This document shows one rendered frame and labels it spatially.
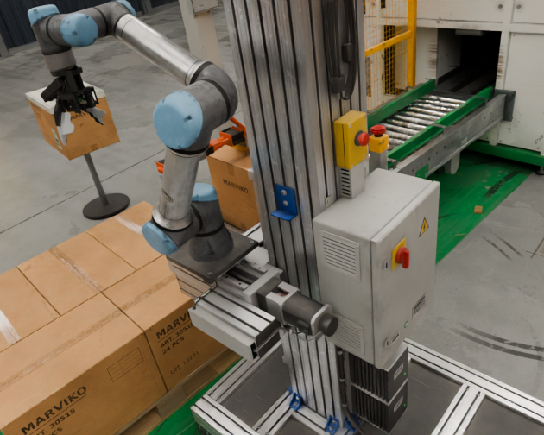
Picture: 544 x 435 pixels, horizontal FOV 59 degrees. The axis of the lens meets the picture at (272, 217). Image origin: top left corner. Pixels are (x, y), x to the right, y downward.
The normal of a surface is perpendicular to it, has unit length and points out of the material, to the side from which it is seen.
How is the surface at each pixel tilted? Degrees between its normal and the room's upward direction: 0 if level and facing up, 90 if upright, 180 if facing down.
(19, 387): 0
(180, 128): 83
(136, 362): 90
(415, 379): 0
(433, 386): 0
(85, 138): 90
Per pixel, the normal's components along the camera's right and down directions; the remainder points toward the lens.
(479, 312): -0.14, -0.83
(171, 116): -0.51, 0.43
